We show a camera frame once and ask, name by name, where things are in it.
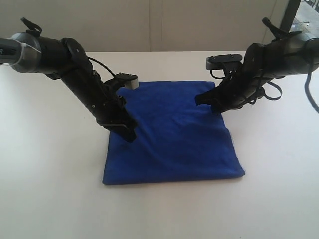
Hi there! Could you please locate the blue towel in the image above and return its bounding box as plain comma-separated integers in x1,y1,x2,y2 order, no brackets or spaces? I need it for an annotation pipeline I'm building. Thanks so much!
102,81,245,185

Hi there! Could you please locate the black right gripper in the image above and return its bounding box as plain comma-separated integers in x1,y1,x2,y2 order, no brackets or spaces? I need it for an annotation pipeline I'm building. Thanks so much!
195,69,266,114

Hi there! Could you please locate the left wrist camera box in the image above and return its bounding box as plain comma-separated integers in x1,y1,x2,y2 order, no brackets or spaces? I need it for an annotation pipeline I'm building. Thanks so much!
104,73,139,92

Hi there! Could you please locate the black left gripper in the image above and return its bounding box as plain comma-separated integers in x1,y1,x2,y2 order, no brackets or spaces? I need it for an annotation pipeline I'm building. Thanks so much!
82,79,137,143

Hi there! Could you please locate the black window frame post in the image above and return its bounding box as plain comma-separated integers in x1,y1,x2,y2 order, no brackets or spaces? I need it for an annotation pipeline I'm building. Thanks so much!
280,0,301,32

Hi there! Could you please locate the beige wall panel partition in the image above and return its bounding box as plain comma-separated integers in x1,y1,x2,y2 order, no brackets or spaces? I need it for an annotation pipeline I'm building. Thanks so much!
0,0,288,52

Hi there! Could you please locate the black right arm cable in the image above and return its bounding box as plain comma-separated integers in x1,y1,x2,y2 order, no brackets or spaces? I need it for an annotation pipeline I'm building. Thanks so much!
210,16,319,113

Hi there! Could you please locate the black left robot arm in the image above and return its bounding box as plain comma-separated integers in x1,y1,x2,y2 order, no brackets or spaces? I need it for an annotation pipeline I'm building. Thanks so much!
0,32,139,142

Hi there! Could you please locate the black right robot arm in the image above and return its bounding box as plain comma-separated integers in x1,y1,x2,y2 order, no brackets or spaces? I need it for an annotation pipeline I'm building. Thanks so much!
195,32,319,113

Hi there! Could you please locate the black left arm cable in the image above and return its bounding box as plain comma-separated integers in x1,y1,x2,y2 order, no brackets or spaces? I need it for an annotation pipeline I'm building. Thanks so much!
20,16,118,78

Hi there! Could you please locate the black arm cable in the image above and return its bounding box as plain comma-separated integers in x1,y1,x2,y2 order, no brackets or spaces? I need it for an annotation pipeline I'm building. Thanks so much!
20,16,118,78
210,16,319,113

